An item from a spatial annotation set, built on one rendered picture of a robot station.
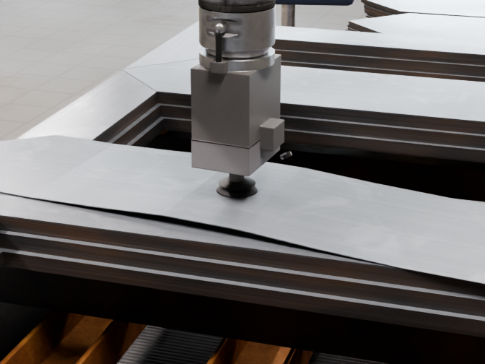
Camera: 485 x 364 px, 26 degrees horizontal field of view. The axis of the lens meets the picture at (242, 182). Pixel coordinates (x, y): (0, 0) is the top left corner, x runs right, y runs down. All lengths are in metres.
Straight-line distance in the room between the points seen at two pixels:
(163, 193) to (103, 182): 0.08
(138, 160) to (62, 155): 0.09
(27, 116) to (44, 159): 2.99
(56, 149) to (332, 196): 0.35
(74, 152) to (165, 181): 0.16
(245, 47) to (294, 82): 0.50
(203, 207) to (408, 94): 0.49
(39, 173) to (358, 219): 0.36
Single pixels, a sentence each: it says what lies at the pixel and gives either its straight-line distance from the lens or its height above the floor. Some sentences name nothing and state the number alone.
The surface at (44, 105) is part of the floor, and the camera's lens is 4.34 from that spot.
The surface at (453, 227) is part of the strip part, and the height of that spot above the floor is 0.87.
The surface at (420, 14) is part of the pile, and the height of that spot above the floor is 0.85.
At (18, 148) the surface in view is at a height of 0.87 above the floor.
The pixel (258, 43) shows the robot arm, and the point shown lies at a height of 1.04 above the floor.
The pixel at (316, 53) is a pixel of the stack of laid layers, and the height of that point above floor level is 0.85.
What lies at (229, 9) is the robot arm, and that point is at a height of 1.07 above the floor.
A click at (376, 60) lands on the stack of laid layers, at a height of 0.84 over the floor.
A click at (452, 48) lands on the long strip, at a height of 0.87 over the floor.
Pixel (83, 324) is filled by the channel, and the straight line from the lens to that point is 1.24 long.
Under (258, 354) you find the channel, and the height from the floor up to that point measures 0.68.
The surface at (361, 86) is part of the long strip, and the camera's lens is 1.49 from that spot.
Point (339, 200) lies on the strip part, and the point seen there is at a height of 0.87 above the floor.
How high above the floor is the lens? 1.29
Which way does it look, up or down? 22 degrees down
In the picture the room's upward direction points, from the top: straight up
